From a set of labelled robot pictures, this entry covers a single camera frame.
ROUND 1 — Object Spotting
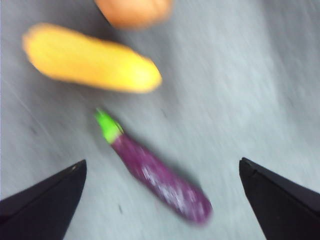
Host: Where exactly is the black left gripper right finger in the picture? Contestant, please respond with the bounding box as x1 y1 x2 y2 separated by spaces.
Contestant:
239 156 320 240

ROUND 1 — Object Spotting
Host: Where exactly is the purple eggplant with green stem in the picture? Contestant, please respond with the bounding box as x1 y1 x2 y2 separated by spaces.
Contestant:
94 107 213 226

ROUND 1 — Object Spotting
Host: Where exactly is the yellow corn cob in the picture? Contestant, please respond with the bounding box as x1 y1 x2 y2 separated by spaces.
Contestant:
21 22 163 94

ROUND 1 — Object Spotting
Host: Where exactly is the brown potato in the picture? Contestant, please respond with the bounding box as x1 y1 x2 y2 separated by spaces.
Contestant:
94 0 175 30

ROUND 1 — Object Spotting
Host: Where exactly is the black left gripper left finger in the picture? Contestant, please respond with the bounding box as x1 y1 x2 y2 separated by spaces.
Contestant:
0 159 88 240

